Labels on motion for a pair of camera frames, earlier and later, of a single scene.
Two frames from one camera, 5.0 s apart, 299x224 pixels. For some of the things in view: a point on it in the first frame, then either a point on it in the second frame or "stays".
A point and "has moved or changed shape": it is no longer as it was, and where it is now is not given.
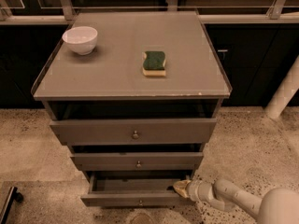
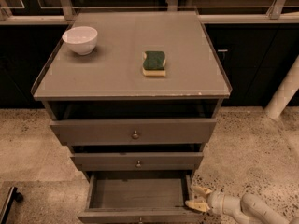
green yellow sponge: [154, 63] stays
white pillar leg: [289, 87] stays
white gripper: [193, 190] to [217, 202]
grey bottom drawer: [135, 189] has moved or changed shape
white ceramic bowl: [80, 39] stays
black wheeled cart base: [13, 195] stays
